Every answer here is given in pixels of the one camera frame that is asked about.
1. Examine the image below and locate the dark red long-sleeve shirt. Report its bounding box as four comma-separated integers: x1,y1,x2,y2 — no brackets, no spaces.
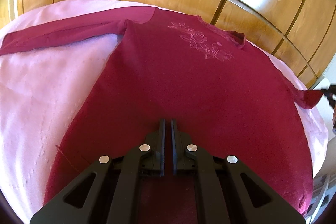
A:
1,7,322,214

